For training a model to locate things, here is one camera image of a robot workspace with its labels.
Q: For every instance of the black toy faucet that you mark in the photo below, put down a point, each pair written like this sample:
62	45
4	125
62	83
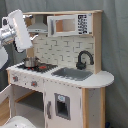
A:
81	64

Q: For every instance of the grey toy sink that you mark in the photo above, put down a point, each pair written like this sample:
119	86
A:
72	74

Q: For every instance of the grey range hood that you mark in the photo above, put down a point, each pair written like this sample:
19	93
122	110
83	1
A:
38	26

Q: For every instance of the right red stove knob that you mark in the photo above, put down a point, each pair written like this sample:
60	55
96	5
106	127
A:
34	83

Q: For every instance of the left red stove knob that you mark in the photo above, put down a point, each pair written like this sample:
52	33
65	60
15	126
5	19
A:
15	78

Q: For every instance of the red stove knob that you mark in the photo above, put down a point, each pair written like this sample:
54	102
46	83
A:
15	78
34	83

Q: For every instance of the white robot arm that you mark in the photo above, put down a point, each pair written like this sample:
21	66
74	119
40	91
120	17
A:
14	30

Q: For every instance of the silver toy pot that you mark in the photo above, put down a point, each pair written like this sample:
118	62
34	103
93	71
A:
31	61

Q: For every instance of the white oven door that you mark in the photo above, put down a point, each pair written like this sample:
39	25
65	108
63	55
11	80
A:
6	93

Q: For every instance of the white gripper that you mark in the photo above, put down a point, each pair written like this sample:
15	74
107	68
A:
23	40

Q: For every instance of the wooden toy kitchen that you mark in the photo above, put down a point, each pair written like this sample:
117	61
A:
62	51

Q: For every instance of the black stovetop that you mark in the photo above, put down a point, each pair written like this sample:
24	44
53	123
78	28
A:
41	67

